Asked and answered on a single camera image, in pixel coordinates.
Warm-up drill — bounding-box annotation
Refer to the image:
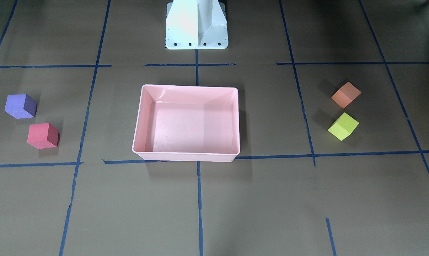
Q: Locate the pink plastic bin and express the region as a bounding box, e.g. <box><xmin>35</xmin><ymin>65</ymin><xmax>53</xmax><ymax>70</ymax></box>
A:
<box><xmin>132</xmin><ymin>84</ymin><xmax>240</xmax><ymax>162</ymax></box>

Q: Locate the yellow foam block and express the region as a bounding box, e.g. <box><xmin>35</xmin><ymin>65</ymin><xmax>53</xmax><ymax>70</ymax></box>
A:
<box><xmin>328</xmin><ymin>112</ymin><xmax>359</xmax><ymax>141</ymax></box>

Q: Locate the orange foam block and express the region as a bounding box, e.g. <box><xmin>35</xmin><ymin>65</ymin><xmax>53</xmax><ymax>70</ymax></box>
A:
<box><xmin>331</xmin><ymin>81</ymin><xmax>361</xmax><ymax>109</ymax></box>

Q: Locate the purple foam block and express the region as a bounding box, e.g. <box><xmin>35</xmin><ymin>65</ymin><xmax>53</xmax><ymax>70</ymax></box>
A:
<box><xmin>4</xmin><ymin>94</ymin><xmax>37</xmax><ymax>119</ymax></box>

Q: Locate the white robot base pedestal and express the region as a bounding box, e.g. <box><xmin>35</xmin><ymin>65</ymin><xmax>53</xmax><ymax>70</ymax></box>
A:
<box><xmin>165</xmin><ymin>0</ymin><xmax>229</xmax><ymax>50</ymax></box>

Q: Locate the red foam block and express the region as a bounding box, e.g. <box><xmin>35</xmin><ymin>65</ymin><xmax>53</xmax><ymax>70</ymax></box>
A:
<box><xmin>27</xmin><ymin>123</ymin><xmax>59</xmax><ymax>149</ymax></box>

